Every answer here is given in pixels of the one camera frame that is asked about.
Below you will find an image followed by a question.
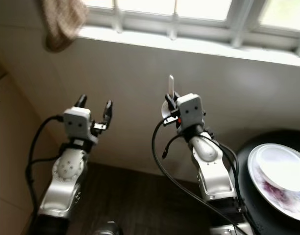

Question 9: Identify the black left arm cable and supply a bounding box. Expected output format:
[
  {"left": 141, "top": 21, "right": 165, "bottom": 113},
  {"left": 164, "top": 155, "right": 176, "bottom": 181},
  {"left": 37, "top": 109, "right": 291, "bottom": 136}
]
[{"left": 25, "top": 115, "right": 65, "bottom": 235}]

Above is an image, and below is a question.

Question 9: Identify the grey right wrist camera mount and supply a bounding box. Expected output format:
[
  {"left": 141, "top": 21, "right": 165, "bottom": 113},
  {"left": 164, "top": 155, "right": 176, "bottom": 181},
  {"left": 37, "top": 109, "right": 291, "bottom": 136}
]
[{"left": 175, "top": 93, "right": 204, "bottom": 131}]

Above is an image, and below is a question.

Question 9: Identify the white window frame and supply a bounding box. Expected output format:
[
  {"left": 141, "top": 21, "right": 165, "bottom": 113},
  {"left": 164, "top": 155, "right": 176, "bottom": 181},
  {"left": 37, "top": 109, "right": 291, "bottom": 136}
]
[{"left": 76, "top": 0, "right": 300, "bottom": 60}]

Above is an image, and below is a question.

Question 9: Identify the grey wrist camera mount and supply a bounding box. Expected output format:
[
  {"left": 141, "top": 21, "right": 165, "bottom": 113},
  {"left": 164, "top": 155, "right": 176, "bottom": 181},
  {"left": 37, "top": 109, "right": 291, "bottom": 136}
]
[
  {"left": 63, "top": 106, "right": 91, "bottom": 144},
  {"left": 175, "top": 93, "right": 204, "bottom": 131}
]

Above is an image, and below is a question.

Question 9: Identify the black round table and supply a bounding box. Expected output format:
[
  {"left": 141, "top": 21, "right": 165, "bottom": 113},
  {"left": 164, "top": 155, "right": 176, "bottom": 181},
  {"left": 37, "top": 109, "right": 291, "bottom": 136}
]
[{"left": 236, "top": 128, "right": 300, "bottom": 235}]

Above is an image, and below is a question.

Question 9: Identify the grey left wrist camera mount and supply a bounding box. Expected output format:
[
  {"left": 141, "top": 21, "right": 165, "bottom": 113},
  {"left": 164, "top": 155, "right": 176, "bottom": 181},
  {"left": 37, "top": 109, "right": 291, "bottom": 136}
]
[{"left": 63, "top": 106, "right": 91, "bottom": 144}]

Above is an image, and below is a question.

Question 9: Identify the white plate purple floral print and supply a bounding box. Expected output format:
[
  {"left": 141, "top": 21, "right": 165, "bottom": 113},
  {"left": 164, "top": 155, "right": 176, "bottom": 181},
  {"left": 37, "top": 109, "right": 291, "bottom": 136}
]
[{"left": 247, "top": 143, "right": 300, "bottom": 224}]

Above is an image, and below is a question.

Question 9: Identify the brown checked towel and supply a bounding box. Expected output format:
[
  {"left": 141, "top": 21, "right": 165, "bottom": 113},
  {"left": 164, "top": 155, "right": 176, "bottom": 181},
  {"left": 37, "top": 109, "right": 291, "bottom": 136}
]
[{"left": 41, "top": 0, "right": 90, "bottom": 53}]

